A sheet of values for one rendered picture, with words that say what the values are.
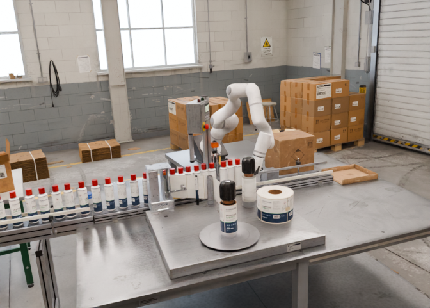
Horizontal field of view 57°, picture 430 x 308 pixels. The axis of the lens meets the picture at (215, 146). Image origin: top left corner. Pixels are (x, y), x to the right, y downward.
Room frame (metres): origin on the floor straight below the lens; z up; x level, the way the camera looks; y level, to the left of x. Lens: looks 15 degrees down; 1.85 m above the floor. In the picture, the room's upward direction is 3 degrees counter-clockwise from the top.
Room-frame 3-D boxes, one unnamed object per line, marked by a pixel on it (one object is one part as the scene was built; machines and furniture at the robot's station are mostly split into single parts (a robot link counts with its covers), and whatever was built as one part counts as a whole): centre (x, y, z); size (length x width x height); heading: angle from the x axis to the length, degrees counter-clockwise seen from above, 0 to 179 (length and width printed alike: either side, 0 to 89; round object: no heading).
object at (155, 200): (2.24, 0.34, 1.01); 0.14 x 0.13 x 0.26; 108
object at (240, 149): (3.40, -0.12, 0.81); 0.90 x 0.90 x 0.04; 26
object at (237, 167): (2.50, -0.14, 0.98); 0.05 x 0.05 x 0.20
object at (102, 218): (2.46, -0.03, 0.85); 1.65 x 0.11 x 0.05; 108
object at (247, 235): (1.84, -0.05, 0.89); 0.31 x 0.31 x 0.01
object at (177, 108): (6.48, 0.16, 0.45); 1.20 x 0.84 x 0.89; 27
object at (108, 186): (2.24, 0.65, 0.98); 0.05 x 0.05 x 0.20
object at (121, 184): (2.26, 0.57, 0.98); 0.05 x 0.05 x 0.20
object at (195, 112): (2.51, 0.10, 1.38); 0.17 x 0.10 x 0.19; 163
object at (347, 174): (2.77, -0.98, 0.85); 0.30 x 0.26 x 0.04; 108
